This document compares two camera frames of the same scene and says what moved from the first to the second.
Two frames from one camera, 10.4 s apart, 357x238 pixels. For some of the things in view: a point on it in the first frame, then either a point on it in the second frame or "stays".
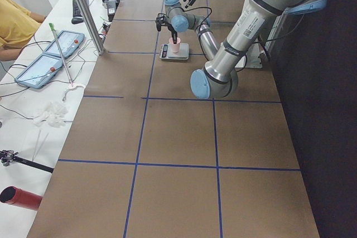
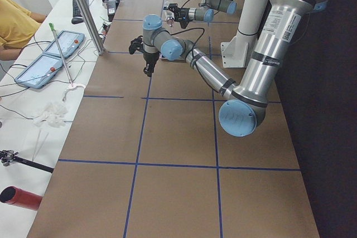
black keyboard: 76,11 stays
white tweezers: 35,154 stays
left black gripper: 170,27 → 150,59
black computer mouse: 77,20 stays
